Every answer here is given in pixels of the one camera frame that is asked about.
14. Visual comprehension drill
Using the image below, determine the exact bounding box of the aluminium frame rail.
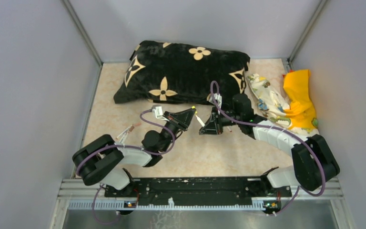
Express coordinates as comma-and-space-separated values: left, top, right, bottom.
50, 177, 349, 229

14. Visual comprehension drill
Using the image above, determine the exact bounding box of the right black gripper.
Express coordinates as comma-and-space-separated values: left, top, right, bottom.
200, 106, 242, 135

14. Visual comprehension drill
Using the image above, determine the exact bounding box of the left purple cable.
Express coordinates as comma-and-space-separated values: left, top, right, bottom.
75, 109, 176, 226

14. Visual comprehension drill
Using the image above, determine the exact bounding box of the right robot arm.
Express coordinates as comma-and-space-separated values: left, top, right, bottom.
199, 94, 340, 197

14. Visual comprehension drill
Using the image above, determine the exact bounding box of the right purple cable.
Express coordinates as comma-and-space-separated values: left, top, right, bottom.
210, 80, 326, 217

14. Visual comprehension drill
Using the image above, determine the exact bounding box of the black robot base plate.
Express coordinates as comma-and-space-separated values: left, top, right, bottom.
104, 177, 292, 207

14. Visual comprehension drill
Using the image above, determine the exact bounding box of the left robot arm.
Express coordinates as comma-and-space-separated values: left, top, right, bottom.
72, 105, 196, 197

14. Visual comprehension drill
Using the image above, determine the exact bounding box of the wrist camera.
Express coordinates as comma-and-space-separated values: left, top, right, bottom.
152, 105, 166, 120
214, 93, 223, 108

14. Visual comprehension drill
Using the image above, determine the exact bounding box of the yellow cloth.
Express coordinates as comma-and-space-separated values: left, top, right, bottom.
283, 69, 318, 135

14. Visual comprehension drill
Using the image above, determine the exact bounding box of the white patterned cloth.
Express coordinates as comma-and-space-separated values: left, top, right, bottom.
247, 73, 319, 136

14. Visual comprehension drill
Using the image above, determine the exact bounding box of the white pen red band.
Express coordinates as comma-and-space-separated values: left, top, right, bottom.
117, 125, 134, 141

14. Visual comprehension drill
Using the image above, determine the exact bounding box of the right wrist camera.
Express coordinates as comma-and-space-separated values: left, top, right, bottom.
214, 93, 223, 108

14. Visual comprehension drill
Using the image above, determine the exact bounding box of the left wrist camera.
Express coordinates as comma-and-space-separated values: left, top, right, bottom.
152, 105, 166, 120

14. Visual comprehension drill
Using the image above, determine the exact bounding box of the black floral pillow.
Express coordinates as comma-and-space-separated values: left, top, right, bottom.
113, 40, 251, 107

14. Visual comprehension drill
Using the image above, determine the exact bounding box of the purple cable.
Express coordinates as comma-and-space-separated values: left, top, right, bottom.
210, 80, 326, 217
75, 109, 176, 226

